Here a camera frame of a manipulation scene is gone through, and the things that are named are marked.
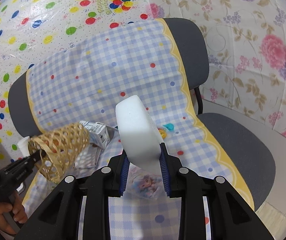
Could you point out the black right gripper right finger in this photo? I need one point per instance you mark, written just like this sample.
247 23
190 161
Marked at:
181 182

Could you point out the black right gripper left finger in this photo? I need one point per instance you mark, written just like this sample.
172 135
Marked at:
108 181

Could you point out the woven bamboo basket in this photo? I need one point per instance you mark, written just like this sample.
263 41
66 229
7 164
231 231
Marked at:
59 149

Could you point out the person's left hand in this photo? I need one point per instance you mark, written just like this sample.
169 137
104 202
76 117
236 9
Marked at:
17 209

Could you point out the cartoon printed wrapper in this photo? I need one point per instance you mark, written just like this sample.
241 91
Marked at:
144 184

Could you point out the white paper cup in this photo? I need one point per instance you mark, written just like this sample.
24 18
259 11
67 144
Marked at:
23 146

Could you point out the small white milk carton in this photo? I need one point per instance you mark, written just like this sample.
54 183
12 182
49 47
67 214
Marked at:
100 134

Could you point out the teal toy fish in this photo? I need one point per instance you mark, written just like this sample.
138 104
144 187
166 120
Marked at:
169 126

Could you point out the grey office chair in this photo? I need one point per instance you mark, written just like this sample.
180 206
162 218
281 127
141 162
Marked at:
248 153

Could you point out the blue checkered cloth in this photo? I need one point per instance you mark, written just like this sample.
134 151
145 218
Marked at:
86 82

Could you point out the polka dot plastic sheet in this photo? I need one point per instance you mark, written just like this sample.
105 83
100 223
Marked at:
31 30

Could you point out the floral plastic sheet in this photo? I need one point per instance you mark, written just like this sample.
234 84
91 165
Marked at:
246 44

